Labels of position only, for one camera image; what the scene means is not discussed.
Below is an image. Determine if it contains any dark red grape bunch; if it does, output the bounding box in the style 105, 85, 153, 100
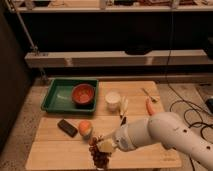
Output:
89, 137, 109, 170

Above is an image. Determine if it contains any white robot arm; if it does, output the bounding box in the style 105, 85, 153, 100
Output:
97, 112, 213, 171

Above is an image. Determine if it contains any white metal cup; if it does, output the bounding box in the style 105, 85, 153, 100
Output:
105, 91, 121, 112

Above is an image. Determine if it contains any orange peach fruit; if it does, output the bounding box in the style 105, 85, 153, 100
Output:
78, 120, 92, 138

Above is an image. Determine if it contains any black rectangular block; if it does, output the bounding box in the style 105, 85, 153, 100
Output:
57, 119, 78, 137

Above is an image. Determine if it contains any orange red bowl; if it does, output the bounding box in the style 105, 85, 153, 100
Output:
71, 83, 95, 105

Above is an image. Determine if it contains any orange carrot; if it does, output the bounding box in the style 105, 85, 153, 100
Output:
146, 98, 155, 116

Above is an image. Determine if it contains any green plastic tray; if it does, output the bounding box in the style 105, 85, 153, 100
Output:
41, 78, 99, 115

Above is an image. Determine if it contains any metal diagonal pole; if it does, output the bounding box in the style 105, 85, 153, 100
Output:
7, 0, 49, 84

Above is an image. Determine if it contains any dark object on shelf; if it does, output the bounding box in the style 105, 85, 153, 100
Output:
125, 39, 152, 55

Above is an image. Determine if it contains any white lower shelf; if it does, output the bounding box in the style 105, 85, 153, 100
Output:
25, 50, 213, 68

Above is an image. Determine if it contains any white shelf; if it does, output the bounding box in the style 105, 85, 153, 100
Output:
9, 0, 213, 14
25, 50, 213, 68

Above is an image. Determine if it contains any white upper shelf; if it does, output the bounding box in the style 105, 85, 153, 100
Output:
9, 0, 213, 14

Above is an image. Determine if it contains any knife with pale handle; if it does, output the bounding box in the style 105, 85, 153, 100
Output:
119, 96, 129, 126

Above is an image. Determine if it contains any black cable on floor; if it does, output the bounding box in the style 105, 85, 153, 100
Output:
165, 6, 213, 138

